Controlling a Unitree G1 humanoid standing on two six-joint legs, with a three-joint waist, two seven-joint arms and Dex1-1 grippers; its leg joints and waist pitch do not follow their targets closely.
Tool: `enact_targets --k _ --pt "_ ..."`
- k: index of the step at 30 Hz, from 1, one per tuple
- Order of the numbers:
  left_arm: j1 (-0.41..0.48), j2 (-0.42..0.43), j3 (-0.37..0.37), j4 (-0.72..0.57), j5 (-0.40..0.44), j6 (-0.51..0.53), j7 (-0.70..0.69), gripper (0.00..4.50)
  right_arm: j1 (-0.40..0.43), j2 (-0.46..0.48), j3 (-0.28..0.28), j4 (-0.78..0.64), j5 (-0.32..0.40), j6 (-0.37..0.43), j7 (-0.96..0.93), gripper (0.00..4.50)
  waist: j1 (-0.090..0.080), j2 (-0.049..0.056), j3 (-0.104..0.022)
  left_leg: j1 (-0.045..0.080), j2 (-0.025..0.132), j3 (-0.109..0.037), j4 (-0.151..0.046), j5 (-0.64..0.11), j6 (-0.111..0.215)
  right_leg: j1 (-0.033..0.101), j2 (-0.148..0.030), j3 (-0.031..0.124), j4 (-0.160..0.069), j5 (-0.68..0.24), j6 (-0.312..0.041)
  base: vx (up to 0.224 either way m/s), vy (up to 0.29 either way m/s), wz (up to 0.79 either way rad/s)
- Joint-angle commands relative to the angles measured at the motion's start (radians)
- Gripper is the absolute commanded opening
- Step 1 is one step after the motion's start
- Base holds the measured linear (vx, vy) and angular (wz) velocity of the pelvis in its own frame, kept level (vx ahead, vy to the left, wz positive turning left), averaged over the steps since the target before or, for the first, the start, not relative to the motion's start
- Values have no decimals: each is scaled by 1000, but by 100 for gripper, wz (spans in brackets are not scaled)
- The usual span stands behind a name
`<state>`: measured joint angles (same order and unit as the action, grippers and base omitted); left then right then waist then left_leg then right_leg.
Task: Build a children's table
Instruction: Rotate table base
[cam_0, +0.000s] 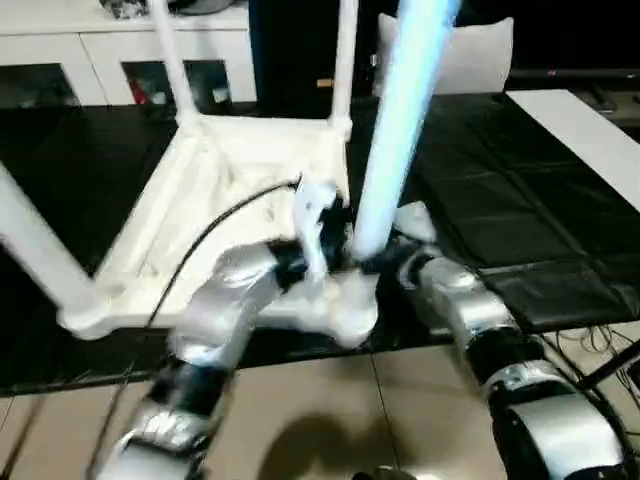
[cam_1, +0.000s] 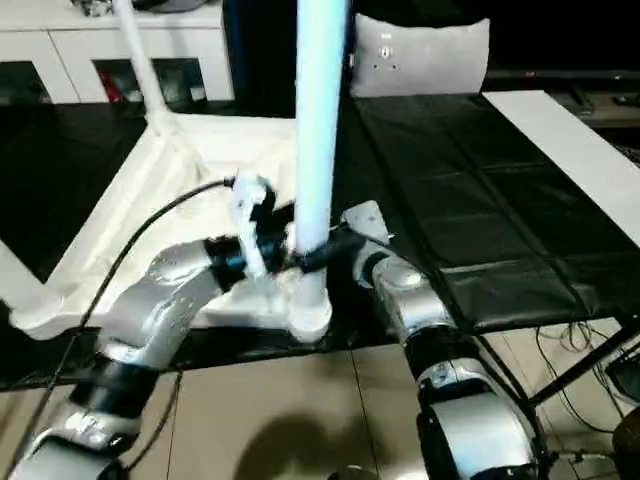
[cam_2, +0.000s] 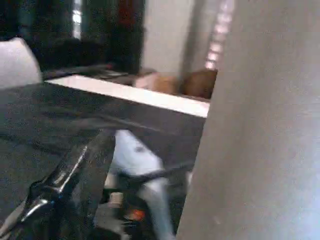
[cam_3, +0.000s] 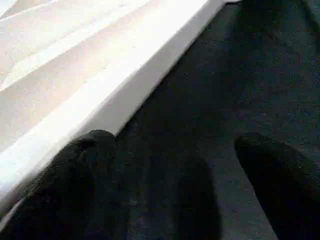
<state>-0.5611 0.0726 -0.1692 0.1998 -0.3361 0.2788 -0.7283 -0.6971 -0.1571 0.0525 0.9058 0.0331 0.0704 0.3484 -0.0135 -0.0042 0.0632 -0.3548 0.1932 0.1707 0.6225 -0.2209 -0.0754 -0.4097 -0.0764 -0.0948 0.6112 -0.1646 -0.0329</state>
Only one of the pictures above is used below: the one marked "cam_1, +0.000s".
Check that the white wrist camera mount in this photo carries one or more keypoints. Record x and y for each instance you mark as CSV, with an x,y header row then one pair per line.
x,y
245,205
367,220

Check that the black crumpled bag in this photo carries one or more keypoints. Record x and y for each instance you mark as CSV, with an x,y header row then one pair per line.
x,y
95,6

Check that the red bottle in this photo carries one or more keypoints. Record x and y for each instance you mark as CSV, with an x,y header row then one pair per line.
x,y
109,85

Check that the black power adapter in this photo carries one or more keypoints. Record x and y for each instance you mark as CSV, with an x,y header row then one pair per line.
x,y
625,379

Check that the black mat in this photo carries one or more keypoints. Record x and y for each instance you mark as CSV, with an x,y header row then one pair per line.
x,y
475,200

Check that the grey pillow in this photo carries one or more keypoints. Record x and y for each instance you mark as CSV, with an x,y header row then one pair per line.
x,y
435,55

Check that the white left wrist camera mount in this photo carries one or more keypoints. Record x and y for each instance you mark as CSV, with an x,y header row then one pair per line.
x,y
245,205

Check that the black bar pink mark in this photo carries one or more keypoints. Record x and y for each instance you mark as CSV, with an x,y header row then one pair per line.
x,y
560,75

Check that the black cabinet blue edge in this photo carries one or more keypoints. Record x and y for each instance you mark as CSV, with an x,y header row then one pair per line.
x,y
260,50

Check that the black remote control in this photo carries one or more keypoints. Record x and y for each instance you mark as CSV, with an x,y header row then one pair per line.
x,y
627,100

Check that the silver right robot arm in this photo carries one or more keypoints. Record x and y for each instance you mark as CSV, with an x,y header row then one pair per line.
x,y
415,300

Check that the brown low sideboard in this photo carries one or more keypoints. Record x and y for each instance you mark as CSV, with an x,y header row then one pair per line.
x,y
615,117

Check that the white flat board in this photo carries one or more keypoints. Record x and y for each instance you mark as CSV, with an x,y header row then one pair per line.
x,y
550,135

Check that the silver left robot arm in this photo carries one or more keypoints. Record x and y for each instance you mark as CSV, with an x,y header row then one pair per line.
x,y
150,310

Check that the black television stand foot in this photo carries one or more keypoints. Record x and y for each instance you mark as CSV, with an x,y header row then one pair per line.
x,y
581,96

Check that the white plastic table top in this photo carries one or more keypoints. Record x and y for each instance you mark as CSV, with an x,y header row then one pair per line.
x,y
150,175

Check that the small white jar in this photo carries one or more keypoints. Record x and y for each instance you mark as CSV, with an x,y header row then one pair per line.
x,y
195,92

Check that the white cabinet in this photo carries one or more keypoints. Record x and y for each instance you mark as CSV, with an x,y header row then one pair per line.
x,y
175,50

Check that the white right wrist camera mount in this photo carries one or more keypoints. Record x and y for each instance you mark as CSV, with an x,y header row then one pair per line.
x,y
367,220

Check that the dark round object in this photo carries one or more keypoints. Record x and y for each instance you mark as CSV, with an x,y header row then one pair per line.
x,y
355,474

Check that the black thin rod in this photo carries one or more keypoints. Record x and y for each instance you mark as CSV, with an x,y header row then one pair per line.
x,y
580,364

